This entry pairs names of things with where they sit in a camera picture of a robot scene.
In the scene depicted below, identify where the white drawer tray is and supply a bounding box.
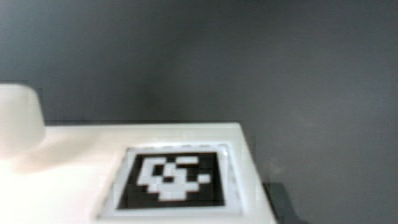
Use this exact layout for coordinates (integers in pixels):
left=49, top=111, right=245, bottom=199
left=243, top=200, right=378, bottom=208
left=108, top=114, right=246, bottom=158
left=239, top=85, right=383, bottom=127
left=0, top=84, right=277, bottom=224

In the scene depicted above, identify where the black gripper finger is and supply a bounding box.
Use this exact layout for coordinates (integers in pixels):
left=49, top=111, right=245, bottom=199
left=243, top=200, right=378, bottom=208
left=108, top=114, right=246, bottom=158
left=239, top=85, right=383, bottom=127
left=262, top=182, right=309, bottom=224

